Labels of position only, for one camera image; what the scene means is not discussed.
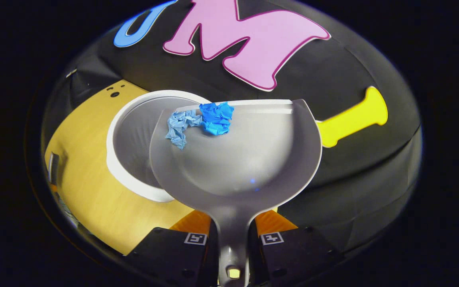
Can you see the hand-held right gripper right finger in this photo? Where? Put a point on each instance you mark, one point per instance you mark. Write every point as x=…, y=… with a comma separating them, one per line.
x=293, y=255

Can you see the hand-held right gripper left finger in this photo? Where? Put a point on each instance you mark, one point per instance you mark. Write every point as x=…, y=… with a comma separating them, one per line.
x=173, y=255

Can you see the grey dustpan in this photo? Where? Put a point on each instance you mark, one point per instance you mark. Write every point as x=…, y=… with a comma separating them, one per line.
x=245, y=159

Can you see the white ribbed garbage bin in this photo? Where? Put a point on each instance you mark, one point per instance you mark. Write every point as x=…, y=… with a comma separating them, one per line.
x=132, y=139

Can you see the light blue paper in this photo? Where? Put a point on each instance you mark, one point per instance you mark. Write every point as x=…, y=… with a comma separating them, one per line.
x=178, y=127

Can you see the bright blue paper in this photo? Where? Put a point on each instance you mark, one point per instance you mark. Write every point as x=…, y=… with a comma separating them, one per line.
x=216, y=117

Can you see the white clip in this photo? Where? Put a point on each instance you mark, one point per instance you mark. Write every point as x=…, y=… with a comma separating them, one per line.
x=71, y=73

